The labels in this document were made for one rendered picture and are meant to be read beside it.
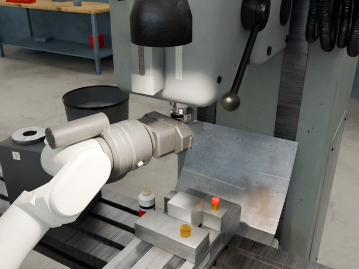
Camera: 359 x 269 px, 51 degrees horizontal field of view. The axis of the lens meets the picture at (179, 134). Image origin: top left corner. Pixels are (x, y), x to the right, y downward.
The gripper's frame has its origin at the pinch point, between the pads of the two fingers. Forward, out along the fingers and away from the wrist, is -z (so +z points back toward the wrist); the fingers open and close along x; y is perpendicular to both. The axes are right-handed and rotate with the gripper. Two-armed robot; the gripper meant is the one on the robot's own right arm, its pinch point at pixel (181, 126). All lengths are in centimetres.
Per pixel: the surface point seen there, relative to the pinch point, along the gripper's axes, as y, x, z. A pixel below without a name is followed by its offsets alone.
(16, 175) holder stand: 21, 41, 20
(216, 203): 18.5, -4.9, -6.0
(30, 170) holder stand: 19.0, 36.4, 17.7
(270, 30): -17.7, -7.5, -15.8
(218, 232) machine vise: 24.5, -7.1, -4.8
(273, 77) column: -1.9, 4.4, -37.4
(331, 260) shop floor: 121, 10, -127
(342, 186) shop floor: 120, 41, -203
